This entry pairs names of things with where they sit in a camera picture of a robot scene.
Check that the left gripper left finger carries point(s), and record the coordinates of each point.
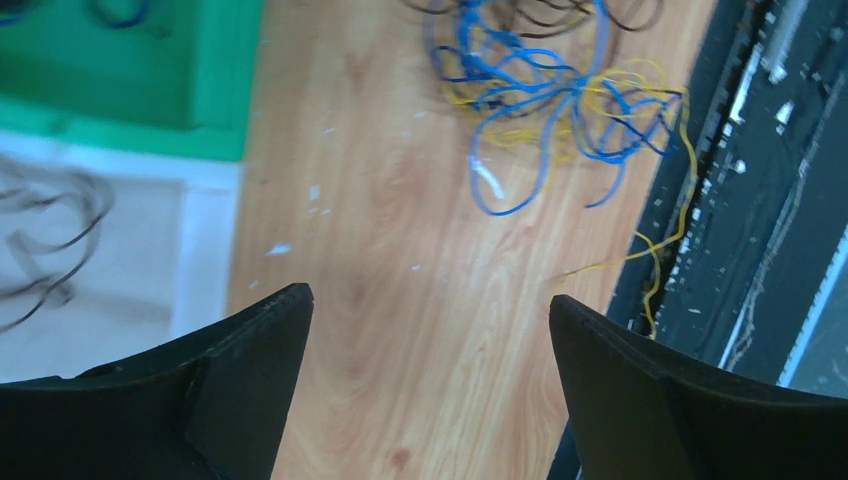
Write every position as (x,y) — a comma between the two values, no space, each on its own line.
(212,404)

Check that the green plastic bin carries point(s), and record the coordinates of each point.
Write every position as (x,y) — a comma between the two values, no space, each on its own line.
(161,77)

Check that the white plastic bin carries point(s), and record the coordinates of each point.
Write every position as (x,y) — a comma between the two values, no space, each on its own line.
(106,253)

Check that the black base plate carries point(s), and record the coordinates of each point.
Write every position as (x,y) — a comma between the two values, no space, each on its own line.
(757,285)

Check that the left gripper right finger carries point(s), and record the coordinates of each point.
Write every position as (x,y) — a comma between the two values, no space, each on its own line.
(641,410)

